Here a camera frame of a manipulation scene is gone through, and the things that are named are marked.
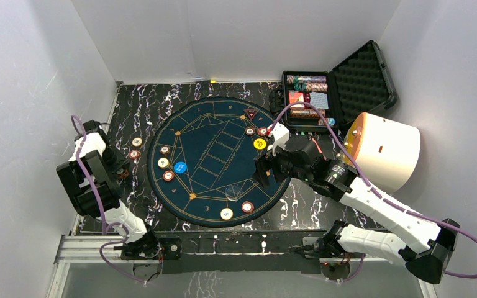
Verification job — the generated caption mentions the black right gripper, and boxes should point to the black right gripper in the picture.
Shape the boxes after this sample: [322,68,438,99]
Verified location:
[252,145,311,189]

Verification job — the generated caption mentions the yellow big blind button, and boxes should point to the yellow big blind button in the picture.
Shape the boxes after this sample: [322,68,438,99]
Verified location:
[253,138,267,150]

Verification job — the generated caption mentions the blue small blind button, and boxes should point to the blue small blind button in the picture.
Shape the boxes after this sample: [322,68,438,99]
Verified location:
[173,161,188,174]

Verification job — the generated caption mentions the red poker chip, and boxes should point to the red poker chip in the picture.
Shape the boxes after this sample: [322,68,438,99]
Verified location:
[162,170,175,181]

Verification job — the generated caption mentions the cream poker chip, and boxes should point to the cream poker chip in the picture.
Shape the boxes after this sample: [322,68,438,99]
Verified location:
[157,157,170,169]

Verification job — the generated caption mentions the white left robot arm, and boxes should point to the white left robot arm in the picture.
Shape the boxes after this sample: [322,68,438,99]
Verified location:
[56,120,161,259]

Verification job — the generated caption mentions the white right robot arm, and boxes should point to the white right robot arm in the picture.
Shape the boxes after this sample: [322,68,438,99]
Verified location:
[253,123,460,284]

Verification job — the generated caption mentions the clear plastic dealer button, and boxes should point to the clear plastic dealer button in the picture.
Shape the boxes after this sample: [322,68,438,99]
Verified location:
[225,184,243,202]

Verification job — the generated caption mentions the round blue poker mat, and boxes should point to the round blue poker mat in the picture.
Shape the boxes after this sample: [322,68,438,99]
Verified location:
[147,97,291,228]

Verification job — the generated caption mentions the red triangle marker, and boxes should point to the red triangle marker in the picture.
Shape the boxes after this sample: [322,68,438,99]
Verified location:
[244,108,258,121]

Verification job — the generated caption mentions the poker chip row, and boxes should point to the poker chip row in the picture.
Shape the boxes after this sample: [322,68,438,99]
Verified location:
[286,75,327,84]
[290,108,327,119]
[293,83,328,93]

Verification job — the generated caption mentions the red card deck box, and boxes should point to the red card deck box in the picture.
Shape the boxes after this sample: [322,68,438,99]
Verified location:
[288,91,305,108]

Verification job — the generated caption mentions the short poker chip stack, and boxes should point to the short poker chip stack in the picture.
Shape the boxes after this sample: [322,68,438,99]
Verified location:
[318,117,336,127]

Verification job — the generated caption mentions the black foam-lined carrying case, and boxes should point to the black foam-lined carrying case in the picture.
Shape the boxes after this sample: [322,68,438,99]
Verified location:
[269,40,399,132]

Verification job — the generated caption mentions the blue card deck in case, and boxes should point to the blue card deck in case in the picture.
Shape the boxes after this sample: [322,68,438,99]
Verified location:
[309,92,329,110]

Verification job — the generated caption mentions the top poker chip row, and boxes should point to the top poker chip row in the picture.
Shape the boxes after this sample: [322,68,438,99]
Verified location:
[286,75,327,84]

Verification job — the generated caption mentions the white cylindrical drum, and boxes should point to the white cylindrical drum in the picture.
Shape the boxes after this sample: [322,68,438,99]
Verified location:
[342,112,421,194]

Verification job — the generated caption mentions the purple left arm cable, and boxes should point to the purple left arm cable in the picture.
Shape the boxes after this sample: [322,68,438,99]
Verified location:
[70,115,149,284]

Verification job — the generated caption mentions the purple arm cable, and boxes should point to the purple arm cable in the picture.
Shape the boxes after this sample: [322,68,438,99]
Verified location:
[70,115,149,284]
[270,102,477,284]

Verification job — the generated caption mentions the aluminium mounting rail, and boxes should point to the aluminium mounting rail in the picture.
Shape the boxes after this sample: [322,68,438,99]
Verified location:
[47,231,436,297]

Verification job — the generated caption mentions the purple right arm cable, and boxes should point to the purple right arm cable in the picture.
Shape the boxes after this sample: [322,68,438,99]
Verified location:
[270,102,477,284]

